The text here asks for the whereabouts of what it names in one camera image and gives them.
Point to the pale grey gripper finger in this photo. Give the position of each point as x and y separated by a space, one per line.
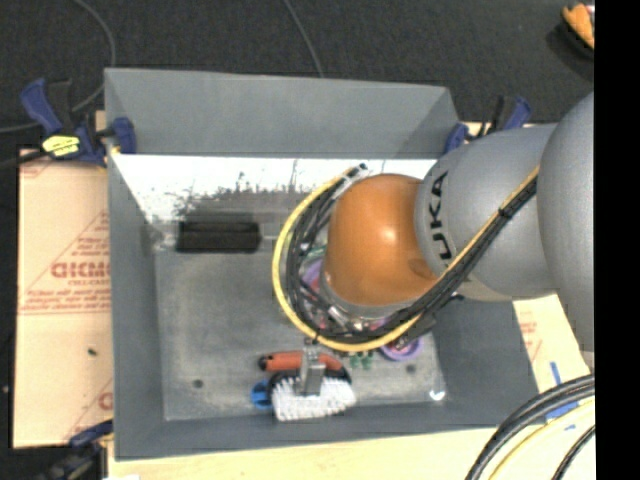
317 380
306 378

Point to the purple round object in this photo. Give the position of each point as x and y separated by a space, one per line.
315 278

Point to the grey metal bin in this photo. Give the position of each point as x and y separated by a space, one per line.
220 318

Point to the dark green flat block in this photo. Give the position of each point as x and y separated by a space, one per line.
218 237

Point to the brown cardboard board red print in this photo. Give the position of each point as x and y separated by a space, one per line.
60 268

